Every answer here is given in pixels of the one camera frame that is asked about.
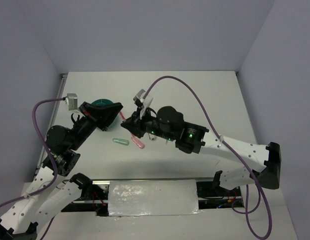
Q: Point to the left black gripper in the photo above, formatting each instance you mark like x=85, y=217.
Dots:
x=103, y=115

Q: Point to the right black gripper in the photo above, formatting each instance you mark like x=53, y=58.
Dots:
x=134, y=124

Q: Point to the pink pen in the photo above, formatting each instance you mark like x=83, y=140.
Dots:
x=122, y=116

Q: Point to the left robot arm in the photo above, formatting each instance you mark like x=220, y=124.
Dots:
x=49, y=192

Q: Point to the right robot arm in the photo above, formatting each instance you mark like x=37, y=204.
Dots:
x=261, y=164

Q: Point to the teal round divided container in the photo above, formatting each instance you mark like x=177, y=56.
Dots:
x=109, y=111

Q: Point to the green highlighter cap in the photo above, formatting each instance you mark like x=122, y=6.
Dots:
x=121, y=141

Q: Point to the pink highlighter cap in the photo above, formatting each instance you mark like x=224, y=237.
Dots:
x=138, y=142

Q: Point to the pink white mini stapler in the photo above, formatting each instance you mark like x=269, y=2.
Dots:
x=152, y=137

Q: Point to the silver foil base cover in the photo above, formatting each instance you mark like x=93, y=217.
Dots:
x=153, y=198

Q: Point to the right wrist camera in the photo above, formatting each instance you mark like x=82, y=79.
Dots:
x=142, y=101

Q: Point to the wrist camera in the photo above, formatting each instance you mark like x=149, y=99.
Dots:
x=72, y=102
x=142, y=101

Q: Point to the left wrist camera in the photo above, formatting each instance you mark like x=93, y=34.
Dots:
x=72, y=102

